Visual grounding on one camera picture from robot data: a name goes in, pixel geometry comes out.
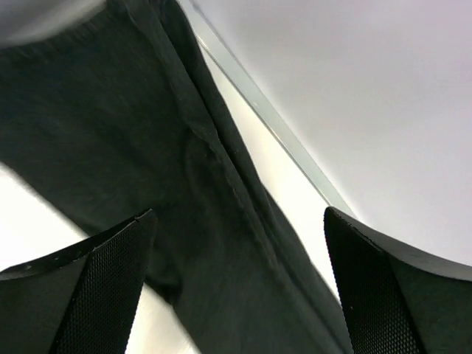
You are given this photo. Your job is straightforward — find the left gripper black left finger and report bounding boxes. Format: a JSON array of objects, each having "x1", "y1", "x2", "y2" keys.
[{"x1": 1, "y1": 209, "x2": 157, "y2": 353}]

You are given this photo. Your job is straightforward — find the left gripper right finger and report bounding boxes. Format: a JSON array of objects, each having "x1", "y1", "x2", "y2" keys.
[{"x1": 324, "y1": 206, "x2": 471, "y2": 354}]

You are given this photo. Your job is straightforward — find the black trousers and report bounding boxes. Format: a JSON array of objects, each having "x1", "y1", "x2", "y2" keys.
[{"x1": 1, "y1": 1, "x2": 352, "y2": 353}]

